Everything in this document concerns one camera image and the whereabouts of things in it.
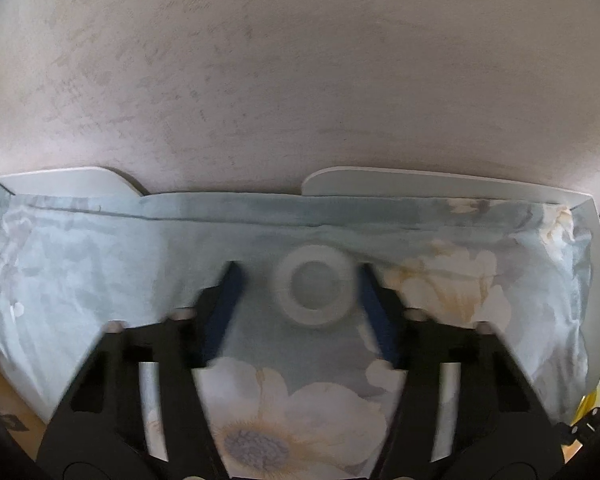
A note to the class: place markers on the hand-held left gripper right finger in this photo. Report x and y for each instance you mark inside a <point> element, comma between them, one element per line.
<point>380,317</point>

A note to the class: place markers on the blue floral cloth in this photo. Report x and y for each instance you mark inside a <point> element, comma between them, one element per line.
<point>105,270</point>

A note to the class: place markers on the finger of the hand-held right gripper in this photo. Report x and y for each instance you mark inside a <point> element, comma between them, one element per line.
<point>582,427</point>

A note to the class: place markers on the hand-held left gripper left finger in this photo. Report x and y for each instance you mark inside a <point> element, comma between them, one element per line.
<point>220,320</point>

